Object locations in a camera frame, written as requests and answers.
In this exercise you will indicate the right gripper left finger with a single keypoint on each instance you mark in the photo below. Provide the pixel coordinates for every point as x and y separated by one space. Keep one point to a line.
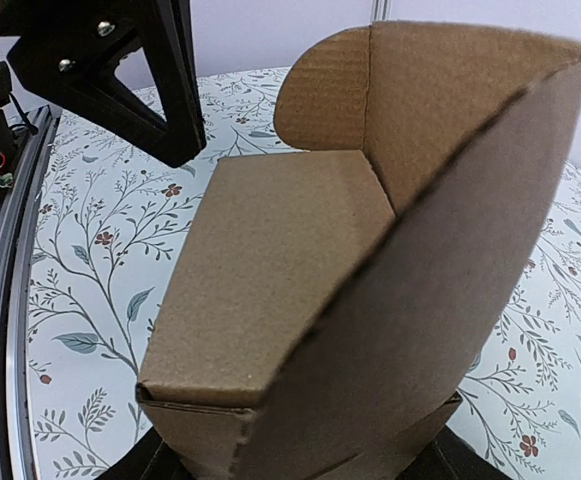
149 459

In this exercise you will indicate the front aluminium rail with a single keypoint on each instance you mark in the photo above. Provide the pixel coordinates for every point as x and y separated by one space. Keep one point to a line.
18 215

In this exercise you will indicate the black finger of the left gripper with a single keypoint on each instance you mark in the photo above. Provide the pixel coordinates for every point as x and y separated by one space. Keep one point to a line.
68 52

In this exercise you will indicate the brown cardboard box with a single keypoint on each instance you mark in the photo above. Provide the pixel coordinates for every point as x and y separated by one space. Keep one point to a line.
329 300

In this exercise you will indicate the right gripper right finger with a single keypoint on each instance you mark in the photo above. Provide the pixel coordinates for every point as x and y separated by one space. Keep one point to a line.
448 457

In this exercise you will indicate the left aluminium frame post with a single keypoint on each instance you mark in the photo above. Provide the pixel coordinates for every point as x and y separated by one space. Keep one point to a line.
381 10

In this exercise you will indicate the floral patterned table mat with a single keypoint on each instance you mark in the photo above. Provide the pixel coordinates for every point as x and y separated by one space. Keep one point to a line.
111 223

